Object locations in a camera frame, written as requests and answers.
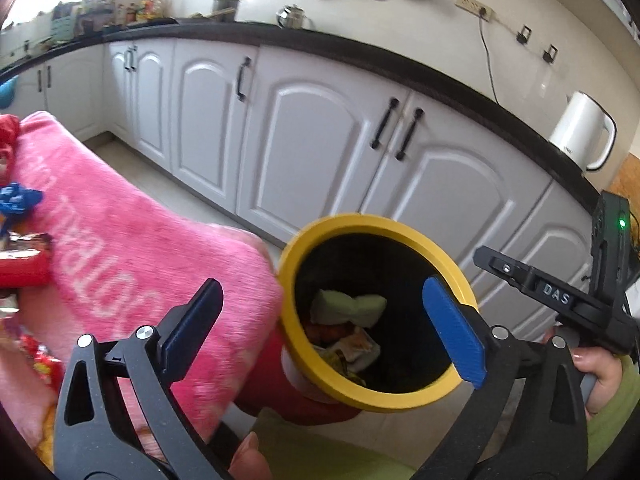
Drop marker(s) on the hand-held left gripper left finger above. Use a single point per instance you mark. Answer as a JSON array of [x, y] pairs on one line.
[[192, 325]]

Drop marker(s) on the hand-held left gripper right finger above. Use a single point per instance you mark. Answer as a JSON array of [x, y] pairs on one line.
[[452, 330]]

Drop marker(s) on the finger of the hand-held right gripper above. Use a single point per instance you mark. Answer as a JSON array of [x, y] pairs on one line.
[[500, 266]]

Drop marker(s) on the pale green wrapper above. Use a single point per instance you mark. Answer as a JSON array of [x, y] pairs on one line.
[[350, 305]]

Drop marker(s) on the red plastic bag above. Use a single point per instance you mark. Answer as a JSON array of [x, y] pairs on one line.
[[325, 332]]

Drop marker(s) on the yellow-rimmed trash bin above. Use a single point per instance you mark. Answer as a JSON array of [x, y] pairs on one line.
[[320, 380]]

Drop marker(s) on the red and yellow shiny wrapper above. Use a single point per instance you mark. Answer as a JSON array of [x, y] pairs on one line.
[[42, 365]]

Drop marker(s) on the red snack packet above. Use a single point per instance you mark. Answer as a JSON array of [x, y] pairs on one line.
[[25, 266]]

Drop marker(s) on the silver foil wrapper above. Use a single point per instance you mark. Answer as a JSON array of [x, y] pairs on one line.
[[7, 305]]

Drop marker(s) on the blue toy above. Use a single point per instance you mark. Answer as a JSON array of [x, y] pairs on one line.
[[17, 199]]

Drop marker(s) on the person's right hand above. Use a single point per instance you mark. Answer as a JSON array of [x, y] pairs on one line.
[[607, 380]]

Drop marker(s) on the person's left hand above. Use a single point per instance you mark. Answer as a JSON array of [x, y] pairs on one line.
[[250, 462]]

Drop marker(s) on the pink cartoon blanket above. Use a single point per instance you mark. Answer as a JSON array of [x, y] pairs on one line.
[[125, 240]]

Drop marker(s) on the wooden board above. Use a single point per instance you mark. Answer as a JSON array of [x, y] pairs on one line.
[[627, 175]]

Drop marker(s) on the white electric kettle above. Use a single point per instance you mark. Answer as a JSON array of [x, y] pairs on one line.
[[582, 130]]

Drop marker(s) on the person's green clothing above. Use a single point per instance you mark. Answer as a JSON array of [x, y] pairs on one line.
[[310, 445]]

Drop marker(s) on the white lower kitchen cabinets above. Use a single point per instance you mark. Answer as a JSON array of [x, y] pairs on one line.
[[300, 135]]

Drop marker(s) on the black kitchen countertop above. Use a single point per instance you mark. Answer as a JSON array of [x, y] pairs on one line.
[[400, 67]]

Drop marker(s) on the red floral padded cloth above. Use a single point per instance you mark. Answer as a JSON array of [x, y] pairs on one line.
[[6, 132]]

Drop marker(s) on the blue hanging bin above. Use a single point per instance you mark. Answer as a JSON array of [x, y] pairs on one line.
[[7, 95]]

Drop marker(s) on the dark cooking pot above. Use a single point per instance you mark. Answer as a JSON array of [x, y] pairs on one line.
[[226, 8]]

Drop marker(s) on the group of condiment bottles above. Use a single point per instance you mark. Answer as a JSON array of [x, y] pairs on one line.
[[145, 10]]

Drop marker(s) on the steel teapot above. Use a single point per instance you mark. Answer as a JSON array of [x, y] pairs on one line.
[[292, 16]]

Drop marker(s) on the dark spice rack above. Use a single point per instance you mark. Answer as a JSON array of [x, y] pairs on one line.
[[95, 12]]

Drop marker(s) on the teal utensil holder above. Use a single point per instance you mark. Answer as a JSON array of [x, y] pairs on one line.
[[62, 22]]

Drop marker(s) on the wall power socket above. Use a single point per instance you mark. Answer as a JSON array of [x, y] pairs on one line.
[[474, 5]]

